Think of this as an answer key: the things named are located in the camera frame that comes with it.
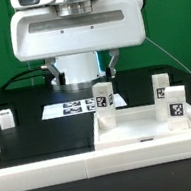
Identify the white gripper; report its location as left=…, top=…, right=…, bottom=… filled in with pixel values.
left=10, top=0, right=146, bottom=86

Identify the white square table top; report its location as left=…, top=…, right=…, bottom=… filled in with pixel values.
left=93, top=104, right=191, bottom=150

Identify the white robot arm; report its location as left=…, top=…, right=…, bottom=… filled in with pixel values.
left=10, top=0, right=146, bottom=90

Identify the white sheet with markers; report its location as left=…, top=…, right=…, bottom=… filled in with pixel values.
left=42, top=94, right=126, bottom=120

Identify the black cable bundle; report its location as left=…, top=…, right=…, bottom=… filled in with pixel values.
left=0, top=64, right=53, bottom=92

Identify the white thin cable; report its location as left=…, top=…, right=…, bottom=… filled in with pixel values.
left=25, top=59, right=36, bottom=87

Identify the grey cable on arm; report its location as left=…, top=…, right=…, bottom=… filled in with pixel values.
left=145, top=30, right=191, bottom=82

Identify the white front fence wall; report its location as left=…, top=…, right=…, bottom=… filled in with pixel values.
left=0, top=134, right=191, bottom=191

